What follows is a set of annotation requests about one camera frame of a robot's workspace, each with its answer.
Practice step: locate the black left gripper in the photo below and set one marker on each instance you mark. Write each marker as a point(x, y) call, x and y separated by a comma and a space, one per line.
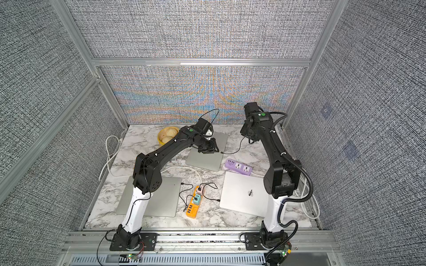
point(213, 148)

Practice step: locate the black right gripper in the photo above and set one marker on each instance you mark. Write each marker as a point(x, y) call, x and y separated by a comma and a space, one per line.
point(244, 132)

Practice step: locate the purple power strip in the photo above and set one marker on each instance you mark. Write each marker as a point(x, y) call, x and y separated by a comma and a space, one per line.
point(238, 167)

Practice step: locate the pink charger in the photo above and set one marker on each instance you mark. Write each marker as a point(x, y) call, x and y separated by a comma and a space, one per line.
point(199, 190)

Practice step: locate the teal charger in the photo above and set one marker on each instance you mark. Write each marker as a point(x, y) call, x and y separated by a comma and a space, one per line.
point(197, 199)

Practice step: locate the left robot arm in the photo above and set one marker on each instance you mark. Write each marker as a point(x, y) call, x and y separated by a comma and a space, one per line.
point(147, 178)

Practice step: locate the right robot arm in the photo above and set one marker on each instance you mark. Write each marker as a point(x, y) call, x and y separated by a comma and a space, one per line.
point(285, 180)

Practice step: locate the grey back laptop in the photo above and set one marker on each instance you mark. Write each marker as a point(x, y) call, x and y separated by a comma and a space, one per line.
point(210, 157)

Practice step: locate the silver front right laptop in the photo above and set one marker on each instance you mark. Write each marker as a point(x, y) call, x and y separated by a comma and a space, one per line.
point(244, 194)

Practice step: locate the silver laptop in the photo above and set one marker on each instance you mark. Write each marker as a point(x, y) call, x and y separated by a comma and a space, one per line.
point(162, 204)
point(244, 194)

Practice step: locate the silver front left laptop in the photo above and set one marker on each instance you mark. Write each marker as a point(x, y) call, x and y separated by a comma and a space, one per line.
point(162, 204)

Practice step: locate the yellow bamboo steamer basket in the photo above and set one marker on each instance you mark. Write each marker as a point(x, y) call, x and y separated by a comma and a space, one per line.
point(167, 134)

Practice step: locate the orange power strip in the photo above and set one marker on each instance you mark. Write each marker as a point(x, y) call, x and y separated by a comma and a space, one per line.
point(192, 209)

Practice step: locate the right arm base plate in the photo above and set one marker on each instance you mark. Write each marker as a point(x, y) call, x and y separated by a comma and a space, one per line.
point(259, 241)

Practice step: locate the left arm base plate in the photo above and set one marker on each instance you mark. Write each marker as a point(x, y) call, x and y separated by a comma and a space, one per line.
point(125, 241)

